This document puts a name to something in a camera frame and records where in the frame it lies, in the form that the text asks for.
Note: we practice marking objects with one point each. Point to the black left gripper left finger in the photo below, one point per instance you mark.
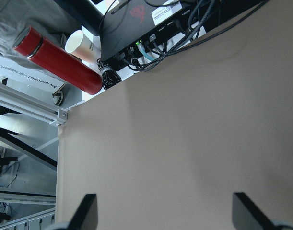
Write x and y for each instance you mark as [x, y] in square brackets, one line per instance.
[86, 215]

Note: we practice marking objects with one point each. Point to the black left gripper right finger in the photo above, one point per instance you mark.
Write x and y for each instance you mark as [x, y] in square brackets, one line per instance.
[247, 216]

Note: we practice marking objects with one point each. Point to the brown table mat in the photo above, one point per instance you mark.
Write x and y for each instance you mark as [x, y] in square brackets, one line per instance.
[166, 149]

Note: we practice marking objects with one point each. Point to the black white sneaker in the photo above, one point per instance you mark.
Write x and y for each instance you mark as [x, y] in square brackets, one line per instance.
[58, 96]

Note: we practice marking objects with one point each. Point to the white paper cup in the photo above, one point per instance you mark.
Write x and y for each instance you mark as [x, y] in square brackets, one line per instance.
[79, 45]

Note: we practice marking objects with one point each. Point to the red thermos bottle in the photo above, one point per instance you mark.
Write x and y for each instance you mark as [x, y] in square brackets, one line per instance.
[41, 51]

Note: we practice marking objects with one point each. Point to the black mini computer red logo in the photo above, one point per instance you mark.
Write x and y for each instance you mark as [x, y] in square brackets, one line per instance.
[139, 34]

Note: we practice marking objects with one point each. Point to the aluminium frame profile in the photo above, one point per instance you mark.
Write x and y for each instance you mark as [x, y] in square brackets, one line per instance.
[25, 104]

